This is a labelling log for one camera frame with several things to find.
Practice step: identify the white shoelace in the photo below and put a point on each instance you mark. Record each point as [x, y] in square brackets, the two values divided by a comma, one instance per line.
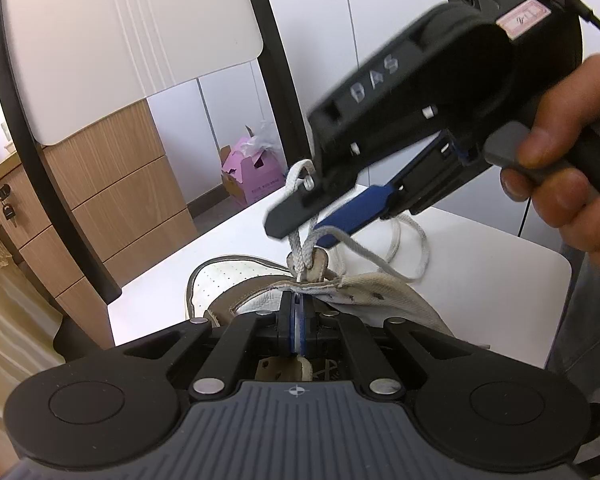
[300, 250]

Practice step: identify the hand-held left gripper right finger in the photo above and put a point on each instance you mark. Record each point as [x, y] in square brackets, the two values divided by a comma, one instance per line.
[307, 325]

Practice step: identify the cabinet keys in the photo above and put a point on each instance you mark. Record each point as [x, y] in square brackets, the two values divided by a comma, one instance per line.
[6, 207]

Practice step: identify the pink cardboard box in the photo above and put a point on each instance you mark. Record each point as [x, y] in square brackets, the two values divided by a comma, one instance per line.
[255, 180]

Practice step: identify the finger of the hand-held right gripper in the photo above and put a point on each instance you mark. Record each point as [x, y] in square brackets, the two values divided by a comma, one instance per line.
[355, 212]
[290, 215]

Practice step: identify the person's right hand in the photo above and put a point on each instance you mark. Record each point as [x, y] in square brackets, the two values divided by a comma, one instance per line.
[580, 210]

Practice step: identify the wooden bedside cabinet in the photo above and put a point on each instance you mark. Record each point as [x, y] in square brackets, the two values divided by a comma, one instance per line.
[120, 185]

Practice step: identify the cream bed skirt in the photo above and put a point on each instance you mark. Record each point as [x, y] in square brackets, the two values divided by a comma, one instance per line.
[10, 335]

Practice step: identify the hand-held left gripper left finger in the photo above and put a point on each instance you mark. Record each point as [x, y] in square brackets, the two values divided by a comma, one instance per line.
[285, 320]

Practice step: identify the white chair with black frame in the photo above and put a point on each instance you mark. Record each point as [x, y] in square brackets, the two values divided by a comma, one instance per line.
[105, 35]

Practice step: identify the white and brown shoe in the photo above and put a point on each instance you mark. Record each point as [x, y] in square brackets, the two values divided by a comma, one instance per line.
[220, 285]

